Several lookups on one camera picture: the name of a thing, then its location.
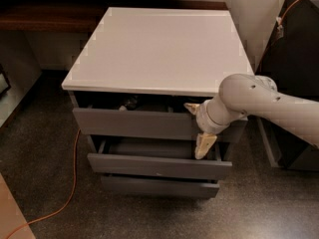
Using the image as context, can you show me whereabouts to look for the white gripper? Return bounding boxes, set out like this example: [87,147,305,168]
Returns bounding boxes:
[183,101,228,159]

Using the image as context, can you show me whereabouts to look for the blue plastic bottle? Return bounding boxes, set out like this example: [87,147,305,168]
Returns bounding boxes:
[119,96,140,112]

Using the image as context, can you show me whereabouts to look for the grey top drawer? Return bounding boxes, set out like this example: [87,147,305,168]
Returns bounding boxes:
[72,91,200,140]

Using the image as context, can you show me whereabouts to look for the grey drawer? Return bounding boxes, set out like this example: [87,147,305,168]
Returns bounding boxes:
[72,91,200,140]
[88,137,232,180]
[101,174,219,199]

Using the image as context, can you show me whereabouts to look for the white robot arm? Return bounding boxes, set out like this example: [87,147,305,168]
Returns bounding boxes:
[184,74,319,159]

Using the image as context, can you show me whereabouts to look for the grey middle drawer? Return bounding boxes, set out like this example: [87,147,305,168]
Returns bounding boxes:
[88,137,232,180]

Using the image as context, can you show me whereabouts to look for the grey bottom drawer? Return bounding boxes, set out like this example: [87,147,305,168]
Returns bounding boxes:
[101,174,219,199]

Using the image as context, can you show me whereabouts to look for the white cabinet top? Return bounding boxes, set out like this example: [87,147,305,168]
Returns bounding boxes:
[62,7,253,97]

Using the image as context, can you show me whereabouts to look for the dark cabinet at right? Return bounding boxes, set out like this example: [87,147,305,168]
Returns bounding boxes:
[258,0,319,171]

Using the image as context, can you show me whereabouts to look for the dark wooden shelf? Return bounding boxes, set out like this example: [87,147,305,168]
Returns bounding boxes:
[0,0,227,33]

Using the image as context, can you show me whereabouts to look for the orange cable at right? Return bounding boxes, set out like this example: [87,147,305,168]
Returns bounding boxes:
[257,0,319,75]

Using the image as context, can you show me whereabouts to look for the orange floor cable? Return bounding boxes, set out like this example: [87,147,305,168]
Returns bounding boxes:
[4,128,82,239]

